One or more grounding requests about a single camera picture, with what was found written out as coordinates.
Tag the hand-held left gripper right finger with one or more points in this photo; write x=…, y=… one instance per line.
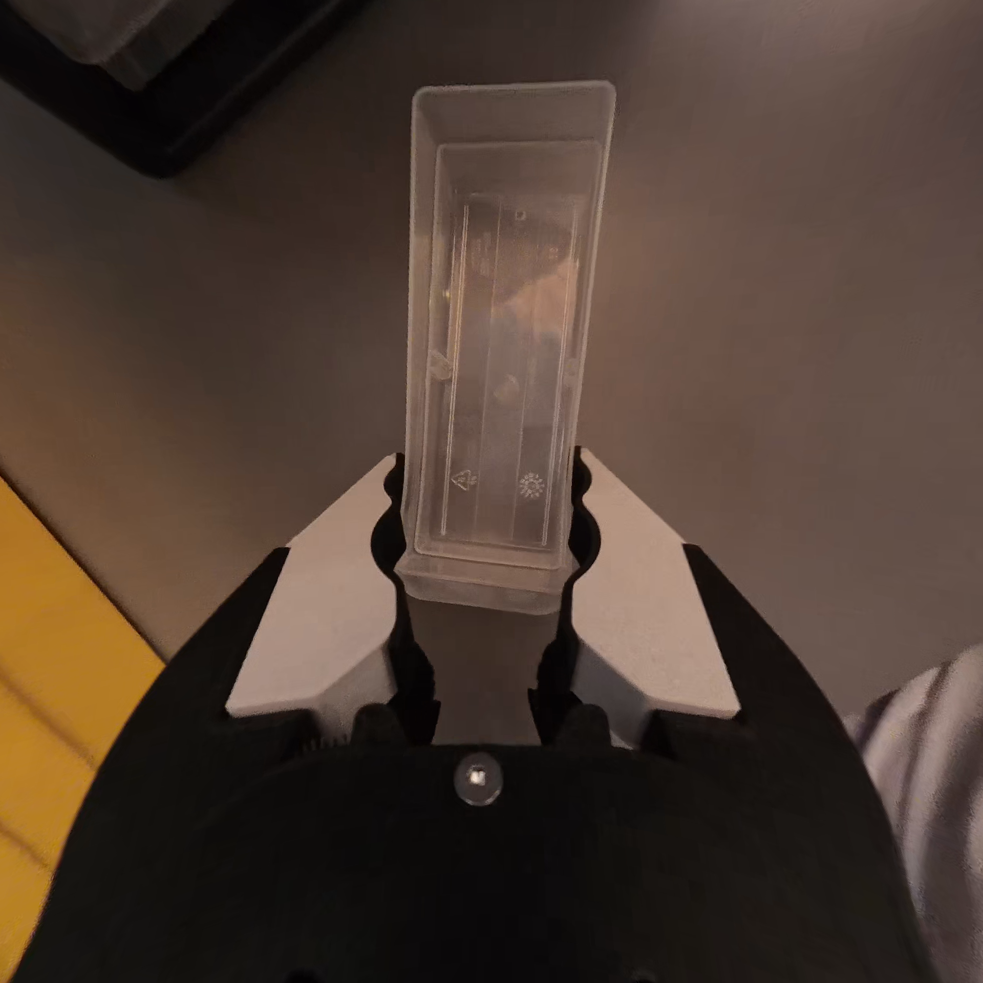
x=653, y=614

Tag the yellow plastic bin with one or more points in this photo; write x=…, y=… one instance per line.
x=54, y=653

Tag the clear plastic drawer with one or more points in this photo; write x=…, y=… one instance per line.
x=507, y=345

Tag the black drawer cabinet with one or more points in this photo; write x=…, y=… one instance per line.
x=176, y=130

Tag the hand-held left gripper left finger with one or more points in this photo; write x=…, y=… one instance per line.
x=307, y=614

